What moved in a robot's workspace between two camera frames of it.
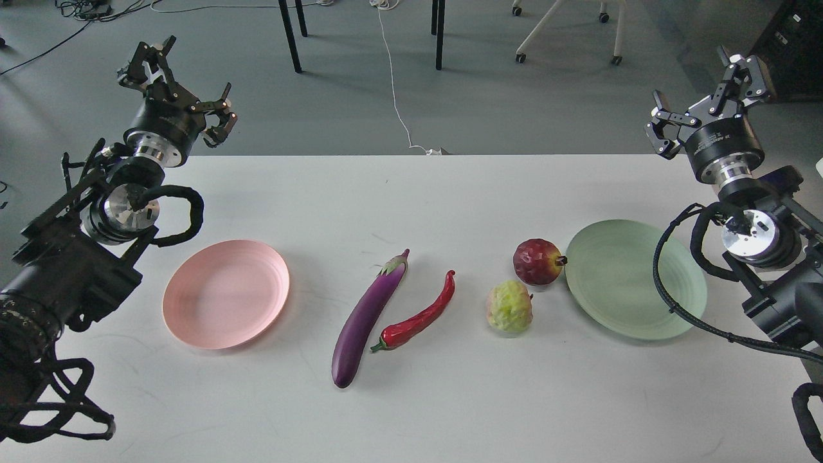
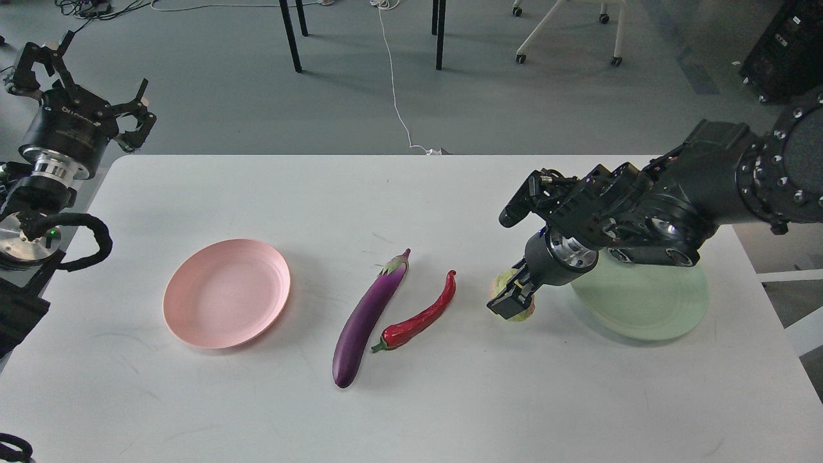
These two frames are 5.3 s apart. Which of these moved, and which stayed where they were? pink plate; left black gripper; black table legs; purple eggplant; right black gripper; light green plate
Moved: right black gripper; left black gripper
Stayed: purple eggplant; pink plate; light green plate; black table legs
